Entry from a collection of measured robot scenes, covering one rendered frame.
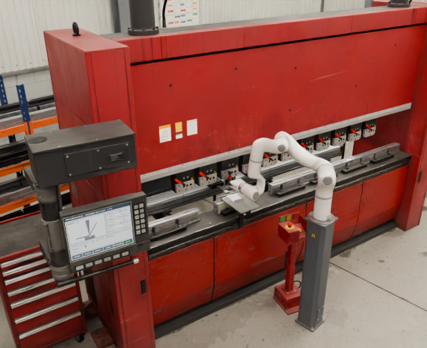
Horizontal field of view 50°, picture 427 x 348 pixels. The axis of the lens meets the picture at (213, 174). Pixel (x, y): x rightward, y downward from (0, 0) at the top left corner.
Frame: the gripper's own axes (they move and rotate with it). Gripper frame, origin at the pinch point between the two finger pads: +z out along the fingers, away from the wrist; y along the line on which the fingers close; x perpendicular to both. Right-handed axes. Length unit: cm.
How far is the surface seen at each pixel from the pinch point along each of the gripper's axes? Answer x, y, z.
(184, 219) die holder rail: -25.1, -39.2, 5.4
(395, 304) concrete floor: -118, 116, -84
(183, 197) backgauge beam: -22.0, -25.2, 31.1
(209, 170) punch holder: 10.3, -16.7, 3.8
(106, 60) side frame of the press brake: 105, -94, -17
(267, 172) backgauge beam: -24, 62, 31
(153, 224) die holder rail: -21, -64, 6
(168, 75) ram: 86, -47, 4
